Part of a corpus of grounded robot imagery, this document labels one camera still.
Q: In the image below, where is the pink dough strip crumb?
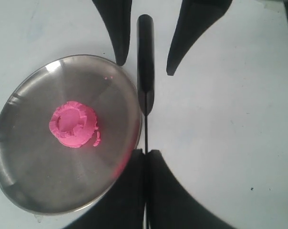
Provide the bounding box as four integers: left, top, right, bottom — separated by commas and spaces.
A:
93, 131, 101, 147

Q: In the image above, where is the pink clay lump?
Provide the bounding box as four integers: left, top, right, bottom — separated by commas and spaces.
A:
49, 101, 99, 148

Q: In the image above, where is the round stainless steel plate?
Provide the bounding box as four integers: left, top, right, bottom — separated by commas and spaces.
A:
0, 55, 142, 215

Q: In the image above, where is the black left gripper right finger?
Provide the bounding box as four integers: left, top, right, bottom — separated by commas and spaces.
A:
146, 150, 232, 229

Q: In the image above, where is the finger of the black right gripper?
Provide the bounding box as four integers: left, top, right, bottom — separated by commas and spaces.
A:
166, 0, 232, 76
93, 0, 132, 66

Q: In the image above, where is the black knife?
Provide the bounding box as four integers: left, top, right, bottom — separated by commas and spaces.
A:
137, 14, 155, 153

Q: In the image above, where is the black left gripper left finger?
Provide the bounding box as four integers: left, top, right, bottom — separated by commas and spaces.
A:
66, 149, 145, 229

